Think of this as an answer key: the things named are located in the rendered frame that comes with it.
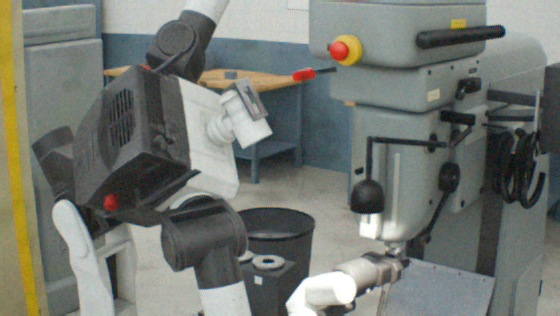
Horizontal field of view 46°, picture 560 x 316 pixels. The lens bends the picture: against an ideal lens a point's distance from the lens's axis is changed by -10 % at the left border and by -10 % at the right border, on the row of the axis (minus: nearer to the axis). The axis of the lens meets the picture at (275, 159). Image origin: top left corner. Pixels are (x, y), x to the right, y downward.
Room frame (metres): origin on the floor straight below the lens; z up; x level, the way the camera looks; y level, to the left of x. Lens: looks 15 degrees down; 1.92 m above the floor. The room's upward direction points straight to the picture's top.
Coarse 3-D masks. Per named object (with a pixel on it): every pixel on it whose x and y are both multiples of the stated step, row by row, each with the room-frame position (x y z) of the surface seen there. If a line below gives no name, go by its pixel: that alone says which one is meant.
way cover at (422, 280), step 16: (416, 272) 1.92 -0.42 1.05; (432, 272) 1.89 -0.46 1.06; (448, 272) 1.86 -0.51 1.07; (464, 272) 1.83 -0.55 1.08; (400, 288) 1.92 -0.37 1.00; (416, 288) 1.89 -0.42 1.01; (432, 288) 1.86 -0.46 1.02; (448, 288) 1.84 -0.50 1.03; (464, 288) 1.81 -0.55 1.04; (480, 288) 1.78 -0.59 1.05; (400, 304) 1.89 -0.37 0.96; (416, 304) 1.86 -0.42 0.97; (432, 304) 1.84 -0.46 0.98; (448, 304) 1.81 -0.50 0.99; (464, 304) 1.78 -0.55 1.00; (480, 304) 1.76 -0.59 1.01
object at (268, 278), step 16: (256, 256) 1.92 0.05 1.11; (272, 256) 1.89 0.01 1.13; (256, 272) 1.80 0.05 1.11; (272, 272) 1.80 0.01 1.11; (288, 272) 1.83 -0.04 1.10; (256, 288) 1.80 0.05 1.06; (272, 288) 1.78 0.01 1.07; (288, 288) 1.83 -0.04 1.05; (256, 304) 1.80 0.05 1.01; (272, 304) 1.78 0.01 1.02
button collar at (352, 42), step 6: (342, 36) 1.40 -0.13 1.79; (348, 36) 1.39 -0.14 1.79; (354, 36) 1.40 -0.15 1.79; (348, 42) 1.39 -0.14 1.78; (354, 42) 1.38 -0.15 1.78; (354, 48) 1.38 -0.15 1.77; (360, 48) 1.38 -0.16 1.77; (348, 54) 1.39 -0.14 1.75; (354, 54) 1.38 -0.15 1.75; (360, 54) 1.38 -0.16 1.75; (348, 60) 1.39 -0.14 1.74; (354, 60) 1.38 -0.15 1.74
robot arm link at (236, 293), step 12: (228, 288) 1.23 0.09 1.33; (240, 288) 1.24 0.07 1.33; (204, 300) 1.23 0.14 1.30; (216, 300) 1.22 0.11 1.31; (228, 300) 1.22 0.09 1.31; (240, 300) 1.23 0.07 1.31; (204, 312) 1.24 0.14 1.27; (216, 312) 1.21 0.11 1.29; (228, 312) 1.21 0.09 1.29; (240, 312) 1.22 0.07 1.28
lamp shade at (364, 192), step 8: (360, 184) 1.39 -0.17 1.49; (368, 184) 1.38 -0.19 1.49; (376, 184) 1.39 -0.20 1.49; (352, 192) 1.40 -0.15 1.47; (360, 192) 1.38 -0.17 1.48; (368, 192) 1.37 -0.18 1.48; (376, 192) 1.37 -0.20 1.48; (352, 200) 1.39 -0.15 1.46; (360, 200) 1.37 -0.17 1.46; (368, 200) 1.37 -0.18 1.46; (376, 200) 1.37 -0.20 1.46; (352, 208) 1.39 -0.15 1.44; (360, 208) 1.37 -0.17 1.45; (368, 208) 1.37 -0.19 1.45; (376, 208) 1.37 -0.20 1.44
